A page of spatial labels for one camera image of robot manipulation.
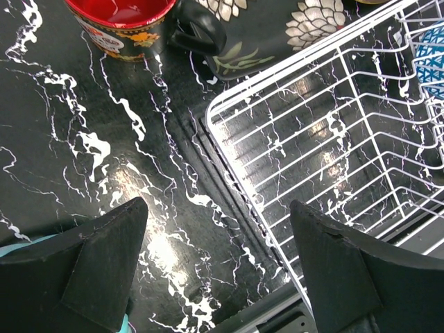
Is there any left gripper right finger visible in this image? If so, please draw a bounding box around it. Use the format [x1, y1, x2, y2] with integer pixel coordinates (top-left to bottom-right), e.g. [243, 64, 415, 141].
[290, 200, 443, 332]

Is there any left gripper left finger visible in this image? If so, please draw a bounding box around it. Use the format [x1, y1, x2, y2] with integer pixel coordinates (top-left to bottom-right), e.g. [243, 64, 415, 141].
[1, 197, 148, 332]

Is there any blue patterned bowl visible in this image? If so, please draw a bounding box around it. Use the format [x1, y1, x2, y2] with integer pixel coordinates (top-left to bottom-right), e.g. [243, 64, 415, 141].
[416, 20, 443, 100]

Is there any black floral square plate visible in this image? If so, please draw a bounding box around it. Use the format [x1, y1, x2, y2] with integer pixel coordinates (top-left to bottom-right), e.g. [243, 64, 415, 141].
[200, 0, 382, 80]

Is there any black marble mat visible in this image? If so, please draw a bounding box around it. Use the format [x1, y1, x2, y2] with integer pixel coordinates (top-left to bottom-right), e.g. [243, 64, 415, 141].
[0, 0, 444, 333]

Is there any red and black mug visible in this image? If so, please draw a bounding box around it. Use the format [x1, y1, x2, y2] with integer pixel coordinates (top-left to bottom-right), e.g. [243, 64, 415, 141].
[65, 1, 227, 62]

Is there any white wire dish rack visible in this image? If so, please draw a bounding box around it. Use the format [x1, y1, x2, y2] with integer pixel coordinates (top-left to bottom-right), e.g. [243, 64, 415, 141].
[205, 1, 443, 294]

